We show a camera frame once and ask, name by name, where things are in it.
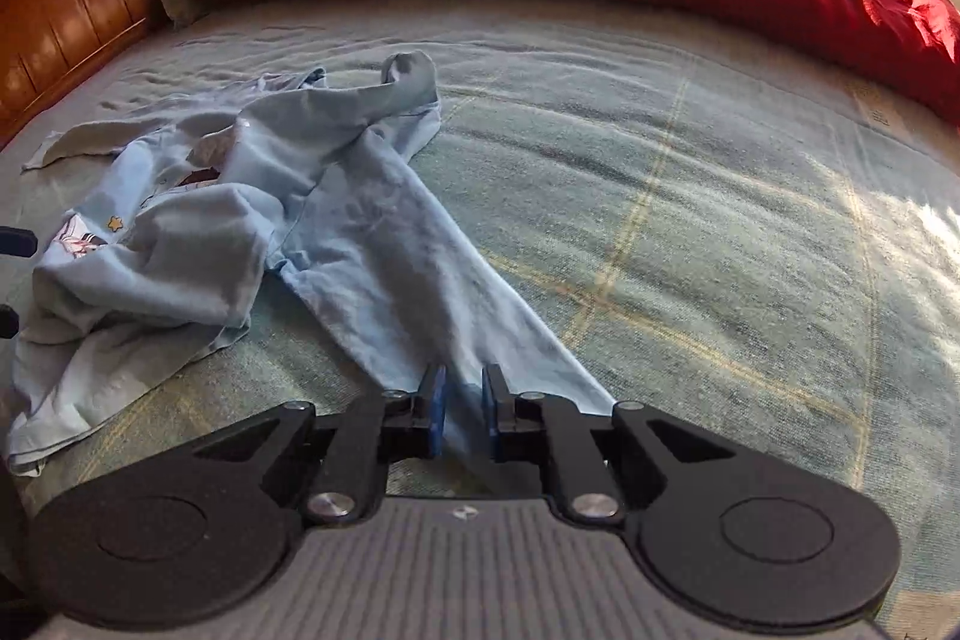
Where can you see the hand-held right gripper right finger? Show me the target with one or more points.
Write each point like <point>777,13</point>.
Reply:
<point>491,419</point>

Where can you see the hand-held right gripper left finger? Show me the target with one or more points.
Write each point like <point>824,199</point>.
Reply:
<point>437,415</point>

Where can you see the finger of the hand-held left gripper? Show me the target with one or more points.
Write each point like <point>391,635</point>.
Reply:
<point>16,242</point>
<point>7,322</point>

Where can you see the light blue printed t-shirt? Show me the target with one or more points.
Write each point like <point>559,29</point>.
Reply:
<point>360,220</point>

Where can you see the wooden headboard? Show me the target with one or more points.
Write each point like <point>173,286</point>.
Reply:
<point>67,3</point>

